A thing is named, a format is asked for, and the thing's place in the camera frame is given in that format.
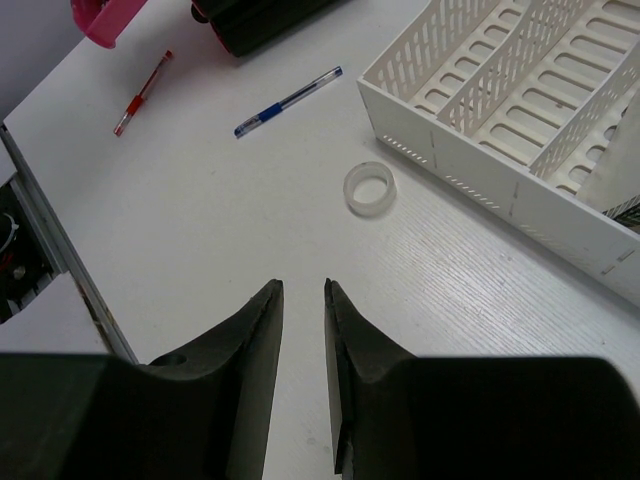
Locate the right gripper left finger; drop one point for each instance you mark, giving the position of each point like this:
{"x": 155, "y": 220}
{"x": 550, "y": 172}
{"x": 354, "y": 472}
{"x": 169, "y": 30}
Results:
{"x": 201, "y": 411}

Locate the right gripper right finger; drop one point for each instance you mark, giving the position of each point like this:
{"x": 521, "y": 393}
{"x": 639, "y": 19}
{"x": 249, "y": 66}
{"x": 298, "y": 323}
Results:
{"x": 395, "y": 415}

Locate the black pink drawer organizer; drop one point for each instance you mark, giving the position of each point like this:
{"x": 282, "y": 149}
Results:
{"x": 241, "y": 26}

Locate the clear tape roll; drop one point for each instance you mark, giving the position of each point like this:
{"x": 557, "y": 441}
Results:
{"x": 369, "y": 189}

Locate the blue gel pen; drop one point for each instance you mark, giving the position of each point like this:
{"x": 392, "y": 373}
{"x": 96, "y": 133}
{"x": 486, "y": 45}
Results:
{"x": 277, "y": 108}

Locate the red gel pen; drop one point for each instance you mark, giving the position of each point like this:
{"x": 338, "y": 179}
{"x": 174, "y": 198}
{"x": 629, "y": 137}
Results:
{"x": 140, "y": 98}

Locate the white file rack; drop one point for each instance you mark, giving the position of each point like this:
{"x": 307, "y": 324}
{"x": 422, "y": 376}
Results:
{"x": 530, "y": 108}

